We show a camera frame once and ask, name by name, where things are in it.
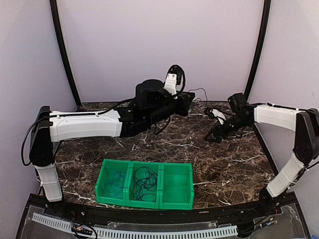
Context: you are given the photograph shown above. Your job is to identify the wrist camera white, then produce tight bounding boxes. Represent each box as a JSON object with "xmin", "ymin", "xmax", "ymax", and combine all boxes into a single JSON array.
[
  {"xmin": 204, "ymin": 107, "xmax": 226, "ymax": 124},
  {"xmin": 163, "ymin": 65, "xmax": 186, "ymax": 99}
]

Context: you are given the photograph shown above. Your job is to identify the brown cable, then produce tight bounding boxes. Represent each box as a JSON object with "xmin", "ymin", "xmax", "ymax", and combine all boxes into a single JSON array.
[{"xmin": 187, "ymin": 87, "xmax": 209, "ymax": 110}]

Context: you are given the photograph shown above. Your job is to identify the dark blue cable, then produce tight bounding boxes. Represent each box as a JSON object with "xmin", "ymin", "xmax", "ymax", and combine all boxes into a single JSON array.
[
  {"xmin": 132, "ymin": 166, "xmax": 158, "ymax": 202},
  {"xmin": 133, "ymin": 168, "xmax": 158, "ymax": 201}
]

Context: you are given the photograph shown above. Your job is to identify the left green plastic bin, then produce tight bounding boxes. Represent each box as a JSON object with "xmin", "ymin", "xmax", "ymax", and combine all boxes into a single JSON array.
[{"xmin": 95, "ymin": 159, "xmax": 131, "ymax": 206}]

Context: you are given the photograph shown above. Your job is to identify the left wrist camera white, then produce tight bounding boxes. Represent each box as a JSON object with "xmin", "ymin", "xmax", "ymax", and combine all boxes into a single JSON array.
[{"xmin": 163, "ymin": 65, "xmax": 186, "ymax": 99}]

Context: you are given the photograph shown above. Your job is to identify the right green plastic bin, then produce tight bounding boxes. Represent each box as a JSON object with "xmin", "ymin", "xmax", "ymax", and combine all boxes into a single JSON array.
[{"xmin": 159, "ymin": 163, "xmax": 194, "ymax": 210}]

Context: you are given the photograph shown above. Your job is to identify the black frame post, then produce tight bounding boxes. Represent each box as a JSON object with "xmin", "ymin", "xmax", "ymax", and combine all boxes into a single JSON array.
[
  {"xmin": 244, "ymin": 0, "xmax": 271, "ymax": 100},
  {"xmin": 49, "ymin": 0, "xmax": 82, "ymax": 107}
]

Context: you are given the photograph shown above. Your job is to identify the light blue cable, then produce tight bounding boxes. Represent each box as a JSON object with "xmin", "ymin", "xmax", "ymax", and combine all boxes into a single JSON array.
[{"xmin": 103, "ymin": 168, "xmax": 125, "ymax": 199}]

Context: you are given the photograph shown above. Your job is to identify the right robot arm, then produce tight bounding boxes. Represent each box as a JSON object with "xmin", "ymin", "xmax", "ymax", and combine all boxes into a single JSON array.
[{"xmin": 204, "ymin": 93, "xmax": 319, "ymax": 216}]

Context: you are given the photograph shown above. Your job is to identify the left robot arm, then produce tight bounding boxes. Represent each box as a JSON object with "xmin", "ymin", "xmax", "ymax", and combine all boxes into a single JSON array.
[{"xmin": 25, "ymin": 75, "xmax": 195, "ymax": 217}]

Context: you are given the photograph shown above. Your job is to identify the black front rail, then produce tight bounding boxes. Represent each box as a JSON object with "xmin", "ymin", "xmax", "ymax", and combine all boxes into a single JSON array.
[{"xmin": 26, "ymin": 193, "xmax": 297, "ymax": 225}]

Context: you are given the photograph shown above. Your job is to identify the white slotted cable duct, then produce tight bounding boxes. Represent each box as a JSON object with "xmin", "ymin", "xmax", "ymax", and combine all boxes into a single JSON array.
[{"xmin": 31, "ymin": 213, "xmax": 238, "ymax": 239}]

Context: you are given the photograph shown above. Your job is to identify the middle green plastic bin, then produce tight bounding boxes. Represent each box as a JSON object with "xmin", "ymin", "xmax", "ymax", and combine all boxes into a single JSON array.
[{"xmin": 126, "ymin": 161, "xmax": 161, "ymax": 210}]

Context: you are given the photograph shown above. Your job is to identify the left black frame post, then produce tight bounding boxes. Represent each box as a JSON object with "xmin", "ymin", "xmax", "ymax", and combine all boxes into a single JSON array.
[{"xmin": 49, "ymin": 0, "xmax": 82, "ymax": 107}]

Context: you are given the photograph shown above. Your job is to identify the green plastic bin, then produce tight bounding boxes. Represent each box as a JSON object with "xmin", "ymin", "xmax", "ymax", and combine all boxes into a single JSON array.
[
  {"xmin": 126, "ymin": 161, "xmax": 161, "ymax": 210},
  {"xmin": 159, "ymin": 163, "xmax": 194, "ymax": 210},
  {"xmin": 95, "ymin": 159, "xmax": 131, "ymax": 206}
]

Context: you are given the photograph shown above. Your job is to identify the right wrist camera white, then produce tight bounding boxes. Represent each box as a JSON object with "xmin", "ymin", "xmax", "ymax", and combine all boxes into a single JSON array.
[{"xmin": 204, "ymin": 107, "xmax": 226, "ymax": 124}]

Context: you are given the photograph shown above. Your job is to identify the right black frame post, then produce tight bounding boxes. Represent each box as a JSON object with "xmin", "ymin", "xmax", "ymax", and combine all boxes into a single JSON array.
[{"xmin": 244, "ymin": 0, "xmax": 271, "ymax": 100}]

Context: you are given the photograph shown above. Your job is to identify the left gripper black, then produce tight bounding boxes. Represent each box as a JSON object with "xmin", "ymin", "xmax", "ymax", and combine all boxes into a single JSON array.
[{"xmin": 148, "ymin": 91, "xmax": 195, "ymax": 126}]

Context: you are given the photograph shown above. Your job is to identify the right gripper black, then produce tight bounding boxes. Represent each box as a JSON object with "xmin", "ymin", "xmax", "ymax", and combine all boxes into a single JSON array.
[{"xmin": 205, "ymin": 114, "xmax": 250, "ymax": 142}]

